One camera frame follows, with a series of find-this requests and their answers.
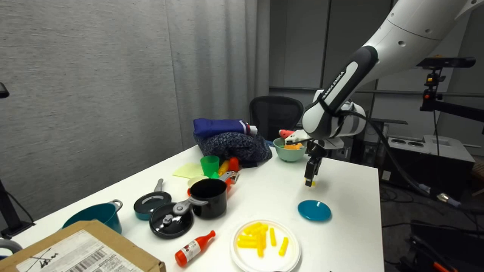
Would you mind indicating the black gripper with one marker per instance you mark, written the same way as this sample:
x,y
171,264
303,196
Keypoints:
x,y
315,150

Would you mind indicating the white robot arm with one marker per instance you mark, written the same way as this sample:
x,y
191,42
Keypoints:
x,y
408,33

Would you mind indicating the teal blue plate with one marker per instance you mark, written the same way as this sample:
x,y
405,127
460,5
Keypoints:
x,y
315,210

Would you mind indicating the red orange toy vegetables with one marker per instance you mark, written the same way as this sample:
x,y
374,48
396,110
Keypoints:
x,y
228,171

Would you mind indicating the green toy cup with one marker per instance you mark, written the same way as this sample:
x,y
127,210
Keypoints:
x,y
210,165

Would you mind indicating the black toy pot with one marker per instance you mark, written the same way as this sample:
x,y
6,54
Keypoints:
x,y
209,199

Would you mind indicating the white paper plate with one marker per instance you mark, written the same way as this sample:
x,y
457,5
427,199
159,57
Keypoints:
x,y
247,260

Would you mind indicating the orange toy ketchup bottle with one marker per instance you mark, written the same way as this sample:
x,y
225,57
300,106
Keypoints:
x,y
194,248

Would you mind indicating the mint green bowl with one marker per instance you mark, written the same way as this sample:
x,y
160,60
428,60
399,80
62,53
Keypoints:
x,y
289,151

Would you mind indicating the dark blue patterned bag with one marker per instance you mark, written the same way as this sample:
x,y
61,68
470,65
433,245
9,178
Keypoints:
x,y
248,150

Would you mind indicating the black office chair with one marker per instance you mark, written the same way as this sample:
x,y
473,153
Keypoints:
x,y
271,113

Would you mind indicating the blue folded cloth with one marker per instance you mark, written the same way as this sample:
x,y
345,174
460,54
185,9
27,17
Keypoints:
x,y
204,127

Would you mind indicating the light green cloth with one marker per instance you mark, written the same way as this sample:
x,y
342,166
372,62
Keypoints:
x,y
189,171

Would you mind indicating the grey equipment cabinet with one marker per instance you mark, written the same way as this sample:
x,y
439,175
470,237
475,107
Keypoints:
x,y
442,162

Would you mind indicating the black pot lid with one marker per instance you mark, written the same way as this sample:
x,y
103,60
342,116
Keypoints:
x,y
172,219

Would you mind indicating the dark teal frying pan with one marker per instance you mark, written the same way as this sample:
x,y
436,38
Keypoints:
x,y
148,203

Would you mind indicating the teal saucepan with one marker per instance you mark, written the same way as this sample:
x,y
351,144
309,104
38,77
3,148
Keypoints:
x,y
104,212

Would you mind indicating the cardboard box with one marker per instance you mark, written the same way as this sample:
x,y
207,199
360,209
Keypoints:
x,y
83,246

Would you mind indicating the black tripod stand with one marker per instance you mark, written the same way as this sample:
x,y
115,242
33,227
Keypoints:
x,y
14,222

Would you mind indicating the black camera on stand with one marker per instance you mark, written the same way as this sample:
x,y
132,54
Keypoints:
x,y
433,100

